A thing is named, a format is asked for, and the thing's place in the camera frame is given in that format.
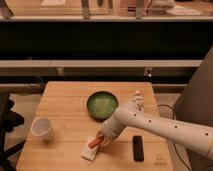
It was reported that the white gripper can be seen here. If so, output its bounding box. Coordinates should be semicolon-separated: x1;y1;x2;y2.
96;121;125;144

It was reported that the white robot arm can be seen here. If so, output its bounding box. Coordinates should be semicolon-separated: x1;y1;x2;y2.
98;101;213;160

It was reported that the green bowl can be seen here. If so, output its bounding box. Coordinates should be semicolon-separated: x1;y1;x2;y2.
87;91;119;120

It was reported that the black remote control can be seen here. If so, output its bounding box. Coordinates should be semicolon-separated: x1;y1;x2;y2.
133;136;144;162

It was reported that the small white bottle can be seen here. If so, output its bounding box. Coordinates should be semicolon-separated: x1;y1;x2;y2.
134;91;144;110

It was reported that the white paper cup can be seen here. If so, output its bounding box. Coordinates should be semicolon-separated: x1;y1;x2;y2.
31;117;54;141

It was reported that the black office chair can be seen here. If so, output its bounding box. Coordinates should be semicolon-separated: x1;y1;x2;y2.
0;92;25;171

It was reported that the black cable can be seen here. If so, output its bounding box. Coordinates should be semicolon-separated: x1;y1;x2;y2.
156;103;193;171

